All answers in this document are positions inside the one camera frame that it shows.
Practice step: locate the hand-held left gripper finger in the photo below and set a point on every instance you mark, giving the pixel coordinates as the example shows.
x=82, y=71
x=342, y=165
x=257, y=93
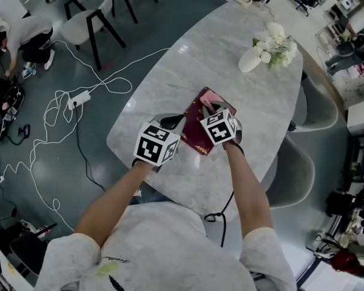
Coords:
x=156, y=121
x=180, y=126

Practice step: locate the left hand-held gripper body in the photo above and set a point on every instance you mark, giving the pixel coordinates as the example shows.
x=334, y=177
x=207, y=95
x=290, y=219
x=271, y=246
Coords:
x=154, y=145

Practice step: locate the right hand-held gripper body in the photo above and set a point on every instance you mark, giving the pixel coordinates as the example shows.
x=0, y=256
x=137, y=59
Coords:
x=221, y=129

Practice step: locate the dark red book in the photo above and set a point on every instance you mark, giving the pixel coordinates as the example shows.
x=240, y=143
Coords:
x=194, y=126

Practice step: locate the pink cloth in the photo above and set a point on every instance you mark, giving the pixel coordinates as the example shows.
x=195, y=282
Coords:
x=210, y=97

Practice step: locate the person's right forearm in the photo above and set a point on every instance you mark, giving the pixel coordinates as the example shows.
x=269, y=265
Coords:
x=248, y=192

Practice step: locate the person's left forearm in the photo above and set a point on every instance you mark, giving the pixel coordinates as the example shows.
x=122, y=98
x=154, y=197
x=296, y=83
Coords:
x=115, y=202

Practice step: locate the dark wrist band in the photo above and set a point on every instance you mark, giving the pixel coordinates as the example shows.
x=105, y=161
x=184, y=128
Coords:
x=236, y=148

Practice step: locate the person's left shoe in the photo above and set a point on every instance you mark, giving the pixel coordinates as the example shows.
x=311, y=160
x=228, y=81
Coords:
x=138, y=192

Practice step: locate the white ribbed vase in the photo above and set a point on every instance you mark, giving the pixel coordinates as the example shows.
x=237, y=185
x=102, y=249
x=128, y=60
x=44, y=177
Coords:
x=248, y=62

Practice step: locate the person's blue jeans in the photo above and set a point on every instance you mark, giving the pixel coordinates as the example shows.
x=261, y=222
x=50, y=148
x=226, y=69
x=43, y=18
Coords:
x=153, y=198

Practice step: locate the white power strip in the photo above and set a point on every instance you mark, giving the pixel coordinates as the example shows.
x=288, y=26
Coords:
x=79, y=99

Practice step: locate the grey shell chair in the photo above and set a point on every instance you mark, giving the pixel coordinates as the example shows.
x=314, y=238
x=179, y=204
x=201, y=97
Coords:
x=318, y=108
x=294, y=174

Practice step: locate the white flower bouquet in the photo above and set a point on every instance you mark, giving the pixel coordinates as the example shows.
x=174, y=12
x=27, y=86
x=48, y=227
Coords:
x=276, y=32

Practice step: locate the person's white t-shirt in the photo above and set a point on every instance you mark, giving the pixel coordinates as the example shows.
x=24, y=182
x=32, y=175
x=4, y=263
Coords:
x=163, y=247

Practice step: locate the black power adapter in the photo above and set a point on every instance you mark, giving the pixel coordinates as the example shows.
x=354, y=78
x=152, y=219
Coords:
x=24, y=131

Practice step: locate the white storage box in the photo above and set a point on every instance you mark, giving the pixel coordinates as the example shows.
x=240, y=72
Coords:
x=358, y=120

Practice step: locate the black equipment bag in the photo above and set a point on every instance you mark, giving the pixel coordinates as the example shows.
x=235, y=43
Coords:
x=3, y=102
x=341, y=203

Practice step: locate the black shelf rack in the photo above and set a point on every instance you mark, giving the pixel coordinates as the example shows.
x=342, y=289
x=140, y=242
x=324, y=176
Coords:
x=361, y=150

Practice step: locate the red bag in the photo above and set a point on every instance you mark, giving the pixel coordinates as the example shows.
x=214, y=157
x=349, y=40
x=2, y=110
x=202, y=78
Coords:
x=347, y=261

